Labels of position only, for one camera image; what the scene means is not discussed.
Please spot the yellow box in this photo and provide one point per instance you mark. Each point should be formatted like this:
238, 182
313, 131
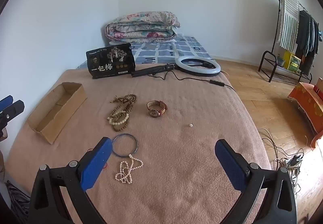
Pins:
291, 61

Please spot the striped towel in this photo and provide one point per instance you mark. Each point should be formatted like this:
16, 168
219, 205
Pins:
287, 25

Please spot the blue grey hanging garment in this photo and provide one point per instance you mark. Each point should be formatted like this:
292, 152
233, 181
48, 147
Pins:
315, 37

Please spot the black charger plug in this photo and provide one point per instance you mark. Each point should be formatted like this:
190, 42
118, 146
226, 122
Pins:
295, 159

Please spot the folded floral quilt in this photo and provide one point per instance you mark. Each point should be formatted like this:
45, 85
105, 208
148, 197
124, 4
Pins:
141, 27

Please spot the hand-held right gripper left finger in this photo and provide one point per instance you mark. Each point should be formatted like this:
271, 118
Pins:
97, 161

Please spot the red box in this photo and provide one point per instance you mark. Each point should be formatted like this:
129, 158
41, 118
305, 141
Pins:
318, 90

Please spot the dark grey hanging garment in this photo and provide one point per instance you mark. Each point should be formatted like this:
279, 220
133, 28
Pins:
304, 35

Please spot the blue patterned bed sheet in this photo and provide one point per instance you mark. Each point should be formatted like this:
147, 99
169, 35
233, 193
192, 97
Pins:
156, 52

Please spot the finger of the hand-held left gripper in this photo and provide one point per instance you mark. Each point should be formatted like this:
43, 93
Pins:
6, 103
14, 110

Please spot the black snack bag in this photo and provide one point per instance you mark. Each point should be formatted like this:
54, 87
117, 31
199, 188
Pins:
111, 62

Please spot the pink blanket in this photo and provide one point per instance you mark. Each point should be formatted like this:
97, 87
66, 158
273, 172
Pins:
189, 103

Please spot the white power strip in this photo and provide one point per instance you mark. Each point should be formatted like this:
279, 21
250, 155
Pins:
284, 163

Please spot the black metal clothes rack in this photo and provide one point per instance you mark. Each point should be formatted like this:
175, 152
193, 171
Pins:
273, 70

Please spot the cardboard box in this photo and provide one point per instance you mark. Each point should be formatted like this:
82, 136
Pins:
68, 113

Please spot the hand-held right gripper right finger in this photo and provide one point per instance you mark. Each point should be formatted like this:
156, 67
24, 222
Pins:
228, 163

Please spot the blue bangle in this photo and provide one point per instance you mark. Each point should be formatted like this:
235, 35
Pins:
124, 134

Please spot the orange cloth covered furniture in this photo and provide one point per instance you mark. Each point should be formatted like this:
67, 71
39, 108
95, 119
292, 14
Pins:
307, 103

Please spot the dark striped cloth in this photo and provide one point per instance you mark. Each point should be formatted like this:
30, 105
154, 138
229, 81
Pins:
17, 203

